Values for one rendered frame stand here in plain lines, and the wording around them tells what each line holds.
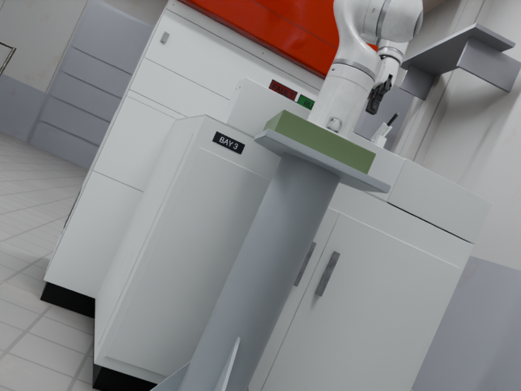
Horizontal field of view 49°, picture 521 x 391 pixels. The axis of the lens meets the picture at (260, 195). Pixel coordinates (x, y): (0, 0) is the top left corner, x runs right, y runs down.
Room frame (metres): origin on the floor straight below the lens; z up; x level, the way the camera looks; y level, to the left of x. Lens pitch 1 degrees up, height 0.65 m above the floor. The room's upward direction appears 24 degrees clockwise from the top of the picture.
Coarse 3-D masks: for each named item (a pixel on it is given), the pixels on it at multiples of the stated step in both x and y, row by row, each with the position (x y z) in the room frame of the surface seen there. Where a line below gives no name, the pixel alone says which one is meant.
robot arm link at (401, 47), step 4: (380, 40) 1.75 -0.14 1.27; (384, 40) 1.74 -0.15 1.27; (380, 44) 1.75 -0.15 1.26; (384, 44) 1.73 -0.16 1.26; (388, 44) 1.72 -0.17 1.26; (392, 44) 1.72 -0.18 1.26; (396, 44) 1.72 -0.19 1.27; (400, 44) 1.72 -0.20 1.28; (404, 44) 1.73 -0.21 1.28; (396, 48) 1.72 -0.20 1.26; (400, 48) 1.72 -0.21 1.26; (404, 48) 1.73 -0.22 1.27; (404, 52) 1.74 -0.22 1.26
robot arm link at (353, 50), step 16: (336, 0) 1.46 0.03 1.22; (352, 0) 1.43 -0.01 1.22; (368, 0) 1.42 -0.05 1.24; (384, 0) 1.41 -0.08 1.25; (336, 16) 1.46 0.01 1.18; (352, 16) 1.43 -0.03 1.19; (368, 16) 1.43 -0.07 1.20; (352, 32) 1.42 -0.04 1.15; (368, 32) 1.47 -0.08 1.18; (352, 48) 1.41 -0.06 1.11; (368, 48) 1.41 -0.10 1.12; (352, 64) 1.41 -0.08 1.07; (368, 64) 1.41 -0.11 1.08
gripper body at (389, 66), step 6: (384, 60) 1.72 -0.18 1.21; (390, 60) 1.70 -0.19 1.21; (384, 66) 1.70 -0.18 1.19; (390, 66) 1.70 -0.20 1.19; (396, 66) 1.71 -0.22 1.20; (384, 72) 1.69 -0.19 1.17; (390, 72) 1.69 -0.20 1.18; (396, 72) 1.70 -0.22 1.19; (378, 78) 1.69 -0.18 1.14; (384, 78) 1.68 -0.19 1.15; (378, 84) 1.69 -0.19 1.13; (390, 84) 1.72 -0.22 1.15; (390, 90) 1.70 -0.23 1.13
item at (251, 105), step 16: (240, 80) 1.61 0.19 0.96; (240, 96) 1.56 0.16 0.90; (256, 96) 1.57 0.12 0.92; (272, 96) 1.58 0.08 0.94; (224, 112) 1.64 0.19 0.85; (240, 112) 1.56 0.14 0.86; (256, 112) 1.58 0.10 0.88; (272, 112) 1.59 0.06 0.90; (304, 112) 1.61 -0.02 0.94; (240, 128) 1.57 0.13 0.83; (256, 128) 1.58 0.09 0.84; (368, 144) 1.68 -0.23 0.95; (384, 160) 1.70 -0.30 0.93; (400, 160) 1.71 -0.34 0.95; (384, 176) 1.70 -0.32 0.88; (368, 192) 1.70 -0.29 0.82
